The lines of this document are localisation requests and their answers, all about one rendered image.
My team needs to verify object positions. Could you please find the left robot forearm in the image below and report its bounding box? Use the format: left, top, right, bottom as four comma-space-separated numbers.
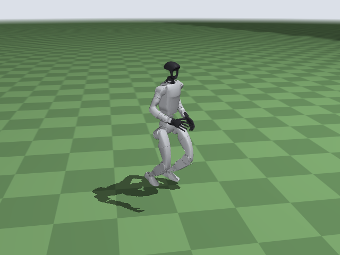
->
178, 100, 187, 118

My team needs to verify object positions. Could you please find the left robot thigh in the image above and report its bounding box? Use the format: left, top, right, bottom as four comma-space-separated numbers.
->
172, 125, 193, 164

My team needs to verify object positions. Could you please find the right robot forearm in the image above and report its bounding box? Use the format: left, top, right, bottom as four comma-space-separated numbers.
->
150, 107, 172, 123

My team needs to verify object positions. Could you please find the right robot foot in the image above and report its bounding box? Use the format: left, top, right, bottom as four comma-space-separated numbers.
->
144, 172, 159, 186

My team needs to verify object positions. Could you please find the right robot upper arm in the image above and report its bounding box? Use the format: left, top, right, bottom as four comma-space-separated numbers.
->
149, 85, 167, 112

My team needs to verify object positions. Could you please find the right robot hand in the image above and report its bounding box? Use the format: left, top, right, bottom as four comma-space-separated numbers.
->
168, 117, 189, 132

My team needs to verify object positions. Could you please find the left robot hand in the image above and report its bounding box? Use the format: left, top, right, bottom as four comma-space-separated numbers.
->
183, 112, 195, 130

